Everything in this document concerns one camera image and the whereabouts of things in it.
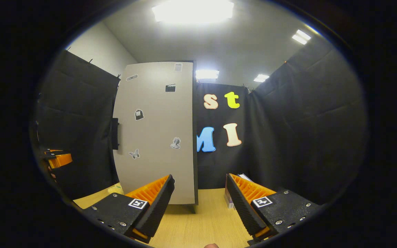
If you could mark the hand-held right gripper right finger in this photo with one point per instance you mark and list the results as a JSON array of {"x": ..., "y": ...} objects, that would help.
[{"x": 241, "y": 206}]

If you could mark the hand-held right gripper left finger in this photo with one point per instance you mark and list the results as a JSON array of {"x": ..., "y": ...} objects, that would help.
[{"x": 159, "y": 203}]

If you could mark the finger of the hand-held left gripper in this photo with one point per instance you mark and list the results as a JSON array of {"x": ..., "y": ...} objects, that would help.
[{"x": 60, "y": 161}]

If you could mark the white cabinet door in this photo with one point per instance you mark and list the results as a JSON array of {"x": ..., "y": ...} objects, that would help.
[{"x": 157, "y": 120}]

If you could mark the pink-covered book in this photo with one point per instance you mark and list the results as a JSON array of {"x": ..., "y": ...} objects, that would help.
[{"x": 227, "y": 198}]

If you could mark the blue-covered book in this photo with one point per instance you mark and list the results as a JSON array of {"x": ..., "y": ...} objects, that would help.
[{"x": 245, "y": 177}]

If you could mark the yellow plush toy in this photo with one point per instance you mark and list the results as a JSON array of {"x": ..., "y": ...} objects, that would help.
[{"x": 115, "y": 188}]

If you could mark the black backdrop cloth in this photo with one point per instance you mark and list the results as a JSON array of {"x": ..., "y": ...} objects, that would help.
[{"x": 305, "y": 131}]

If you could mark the small ceiling light panel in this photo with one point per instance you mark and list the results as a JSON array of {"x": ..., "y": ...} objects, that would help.
[
  {"x": 301, "y": 37},
  {"x": 261, "y": 78},
  {"x": 207, "y": 74}
]

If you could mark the large ceiling light panel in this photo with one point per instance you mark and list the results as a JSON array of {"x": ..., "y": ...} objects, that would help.
[{"x": 193, "y": 11}]

